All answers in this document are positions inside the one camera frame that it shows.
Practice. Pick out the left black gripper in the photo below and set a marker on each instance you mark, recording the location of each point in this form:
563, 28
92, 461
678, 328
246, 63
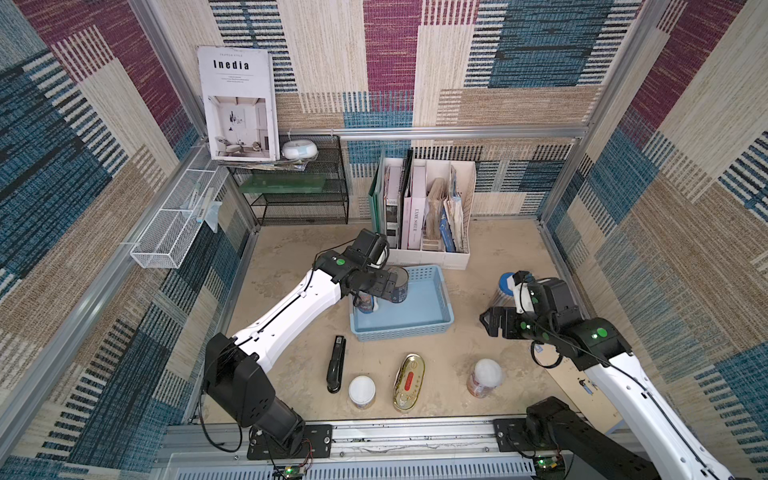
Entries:
378, 288

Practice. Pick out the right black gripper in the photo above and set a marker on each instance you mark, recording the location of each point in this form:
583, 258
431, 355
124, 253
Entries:
507, 321

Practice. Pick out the white lid can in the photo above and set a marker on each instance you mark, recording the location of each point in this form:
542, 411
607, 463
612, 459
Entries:
486, 375
362, 392
365, 303

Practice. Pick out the blue lid clear canister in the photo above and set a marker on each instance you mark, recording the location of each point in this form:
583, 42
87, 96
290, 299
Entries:
505, 295

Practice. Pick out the light blue plastic basket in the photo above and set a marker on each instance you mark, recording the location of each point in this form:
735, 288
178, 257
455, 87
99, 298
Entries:
427, 310

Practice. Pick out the gold oval sardine tin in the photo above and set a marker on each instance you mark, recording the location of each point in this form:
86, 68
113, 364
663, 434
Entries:
408, 382

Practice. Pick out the silver top dark can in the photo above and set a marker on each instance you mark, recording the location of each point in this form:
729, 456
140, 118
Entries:
400, 276

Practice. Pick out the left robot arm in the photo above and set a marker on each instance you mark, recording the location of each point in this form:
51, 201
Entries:
235, 368

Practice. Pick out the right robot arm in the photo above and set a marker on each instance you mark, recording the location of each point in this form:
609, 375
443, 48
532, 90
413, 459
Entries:
597, 348

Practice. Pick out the pink book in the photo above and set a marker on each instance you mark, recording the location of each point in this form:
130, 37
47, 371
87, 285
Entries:
415, 202

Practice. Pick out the green folder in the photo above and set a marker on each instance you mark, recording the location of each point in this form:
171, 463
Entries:
375, 197

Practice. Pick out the white file organizer box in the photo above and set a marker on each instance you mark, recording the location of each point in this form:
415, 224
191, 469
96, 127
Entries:
450, 190

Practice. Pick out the black stapler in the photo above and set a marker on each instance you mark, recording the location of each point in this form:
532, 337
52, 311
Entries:
335, 367

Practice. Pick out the green tray on shelf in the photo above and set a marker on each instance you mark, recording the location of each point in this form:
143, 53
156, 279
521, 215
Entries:
283, 184

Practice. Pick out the white round device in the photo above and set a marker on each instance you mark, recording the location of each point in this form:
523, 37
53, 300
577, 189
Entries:
299, 150

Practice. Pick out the Inedia white magazine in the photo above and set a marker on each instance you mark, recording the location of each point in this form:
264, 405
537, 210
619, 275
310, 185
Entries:
239, 100

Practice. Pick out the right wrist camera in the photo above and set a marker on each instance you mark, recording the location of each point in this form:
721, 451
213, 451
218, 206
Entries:
522, 295

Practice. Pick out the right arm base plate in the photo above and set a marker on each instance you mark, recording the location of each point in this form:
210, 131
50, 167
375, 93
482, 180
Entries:
512, 436

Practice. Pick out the black wire shelf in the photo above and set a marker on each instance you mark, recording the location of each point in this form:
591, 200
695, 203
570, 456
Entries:
330, 206

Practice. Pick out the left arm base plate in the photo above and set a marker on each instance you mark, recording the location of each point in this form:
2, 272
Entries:
316, 443

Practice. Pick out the white wire wall basket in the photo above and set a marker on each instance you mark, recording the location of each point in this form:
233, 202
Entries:
174, 224

